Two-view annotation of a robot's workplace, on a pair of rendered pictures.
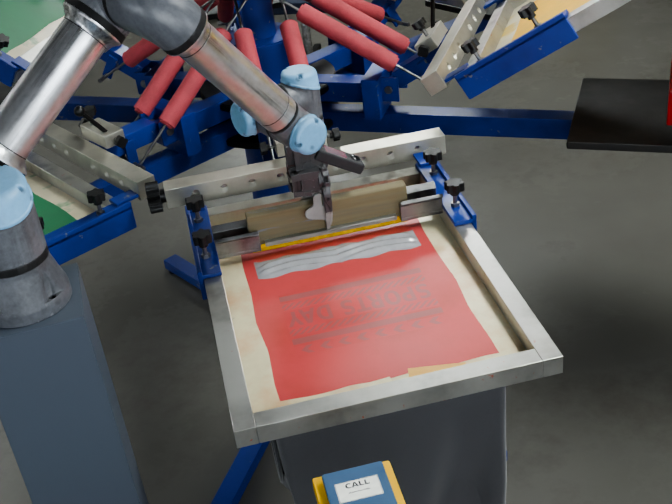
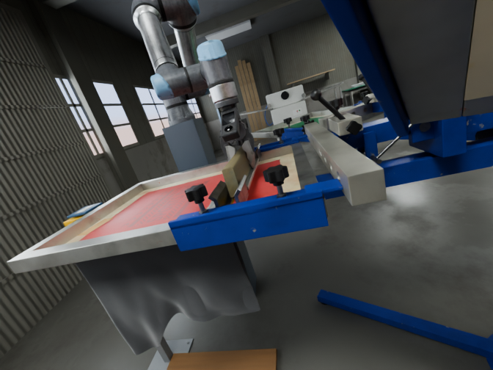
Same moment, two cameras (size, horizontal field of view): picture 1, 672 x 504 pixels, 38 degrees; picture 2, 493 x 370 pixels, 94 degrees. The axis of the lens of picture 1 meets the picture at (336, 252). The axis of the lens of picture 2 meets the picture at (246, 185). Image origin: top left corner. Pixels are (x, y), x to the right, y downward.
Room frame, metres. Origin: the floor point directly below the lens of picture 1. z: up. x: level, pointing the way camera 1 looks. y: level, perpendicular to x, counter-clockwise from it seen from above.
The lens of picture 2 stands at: (2.13, -0.64, 1.17)
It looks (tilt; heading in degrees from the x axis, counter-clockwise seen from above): 18 degrees down; 112
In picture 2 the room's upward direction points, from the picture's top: 17 degrees counter-clockwise
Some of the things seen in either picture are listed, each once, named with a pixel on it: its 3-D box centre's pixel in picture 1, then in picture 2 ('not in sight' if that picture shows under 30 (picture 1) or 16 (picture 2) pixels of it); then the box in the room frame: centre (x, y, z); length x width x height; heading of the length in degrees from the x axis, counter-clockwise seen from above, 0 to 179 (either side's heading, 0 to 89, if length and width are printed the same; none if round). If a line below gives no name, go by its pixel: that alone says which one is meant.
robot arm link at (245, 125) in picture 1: (265, 113); (205, 75); (1.81, 0.10, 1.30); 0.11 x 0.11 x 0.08; 33
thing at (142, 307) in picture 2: not in sight; (174, 296); (1.65, -0.23, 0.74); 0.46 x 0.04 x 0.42; 9
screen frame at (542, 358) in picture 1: (350, 280); (189, 191); (1.68, -0.02, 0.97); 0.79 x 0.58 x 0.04; 9
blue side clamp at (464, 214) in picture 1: (444, 199); (245, 217); (1.96, -0.26, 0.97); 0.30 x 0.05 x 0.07; 9
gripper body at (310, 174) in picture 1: (307, 164); (232, 121); (1.88, 0.04, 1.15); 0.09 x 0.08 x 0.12; 99
